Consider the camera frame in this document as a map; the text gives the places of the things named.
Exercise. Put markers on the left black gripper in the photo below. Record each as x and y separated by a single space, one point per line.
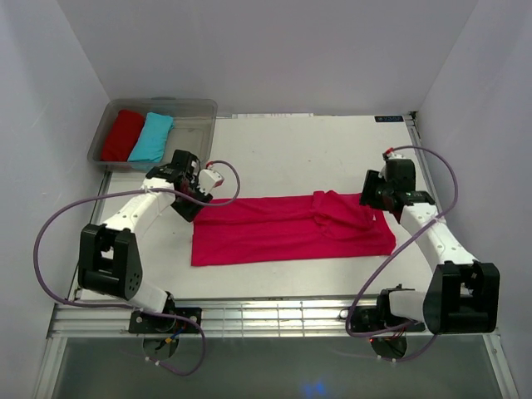
189 213

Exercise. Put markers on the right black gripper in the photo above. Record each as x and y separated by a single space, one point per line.
372 179

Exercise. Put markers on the pink t shirt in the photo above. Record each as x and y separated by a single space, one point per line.
322 225

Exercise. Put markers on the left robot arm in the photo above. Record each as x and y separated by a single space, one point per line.
109 258

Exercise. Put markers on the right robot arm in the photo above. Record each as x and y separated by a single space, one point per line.
463 294

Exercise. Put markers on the cyan rolled t shirt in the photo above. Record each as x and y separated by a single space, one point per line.
150 146

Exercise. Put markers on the clear plastic bin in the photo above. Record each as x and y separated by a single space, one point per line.
194 121

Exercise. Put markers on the red rolled t shirt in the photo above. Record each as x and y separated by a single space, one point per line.
124 134

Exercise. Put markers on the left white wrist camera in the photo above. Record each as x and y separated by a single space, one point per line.
209 179

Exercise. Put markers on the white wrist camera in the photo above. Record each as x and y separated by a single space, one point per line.
209 179
391 154

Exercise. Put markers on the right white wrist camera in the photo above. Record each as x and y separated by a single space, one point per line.
391 154

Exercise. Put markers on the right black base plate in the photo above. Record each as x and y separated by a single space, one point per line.
368 318

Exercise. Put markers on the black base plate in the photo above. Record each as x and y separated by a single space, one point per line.
166 322
368 318

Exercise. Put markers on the aluminium frame rail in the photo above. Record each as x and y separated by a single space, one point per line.
300 317

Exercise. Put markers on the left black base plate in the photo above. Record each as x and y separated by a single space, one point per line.
166 322

